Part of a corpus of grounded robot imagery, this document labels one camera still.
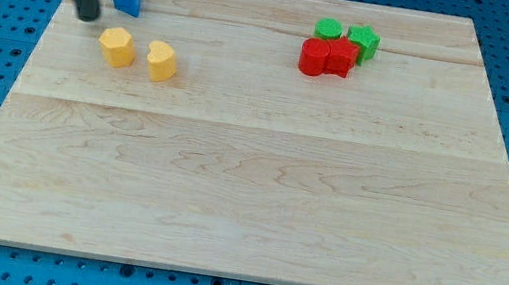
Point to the light wooden board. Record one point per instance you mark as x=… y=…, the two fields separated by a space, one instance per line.
x=241 y=166

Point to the red cylinder block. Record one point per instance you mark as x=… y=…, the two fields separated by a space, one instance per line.
x=313 y=55

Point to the yellow heart block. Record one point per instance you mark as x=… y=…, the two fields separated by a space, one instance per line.
x=161 y=61

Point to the red star block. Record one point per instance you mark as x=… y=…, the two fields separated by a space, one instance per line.
x=341 y=57

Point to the green cylinder block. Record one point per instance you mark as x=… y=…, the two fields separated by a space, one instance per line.
x=327 y=28

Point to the green star block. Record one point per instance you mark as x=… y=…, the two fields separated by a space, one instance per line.
x=366 y=39

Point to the yellow hexagon block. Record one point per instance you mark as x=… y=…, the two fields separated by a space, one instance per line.
x=117 y=47

